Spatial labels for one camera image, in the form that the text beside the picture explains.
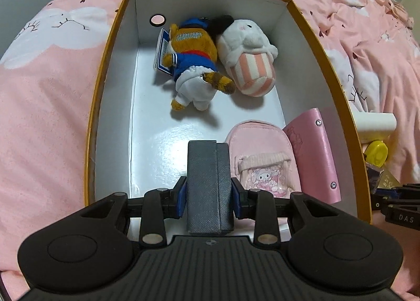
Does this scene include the dark grey textured case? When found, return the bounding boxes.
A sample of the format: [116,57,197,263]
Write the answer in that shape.
[187,141,234,235]

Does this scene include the pink mini backpack pouch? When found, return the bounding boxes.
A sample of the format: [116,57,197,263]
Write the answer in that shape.
[226,121,301,199]

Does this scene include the yellow round tape measure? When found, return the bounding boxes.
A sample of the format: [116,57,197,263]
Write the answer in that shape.
[362,140,389,168]

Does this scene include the pink leather wallet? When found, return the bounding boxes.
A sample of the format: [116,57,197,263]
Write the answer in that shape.
[283,108,341,205]

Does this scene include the orange bear plush blue outfit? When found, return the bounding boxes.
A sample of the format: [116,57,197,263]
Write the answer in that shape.
[154,18,236,111]

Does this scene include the white dog plush striped cup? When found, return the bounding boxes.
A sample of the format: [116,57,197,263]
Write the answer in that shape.
[209,15,278,98]

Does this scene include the orange cardboard storage box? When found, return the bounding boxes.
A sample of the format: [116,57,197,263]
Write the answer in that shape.
[84,0,372,224]

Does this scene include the pink cloud print duvet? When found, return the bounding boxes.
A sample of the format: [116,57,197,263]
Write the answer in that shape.
[1,0,419,300]

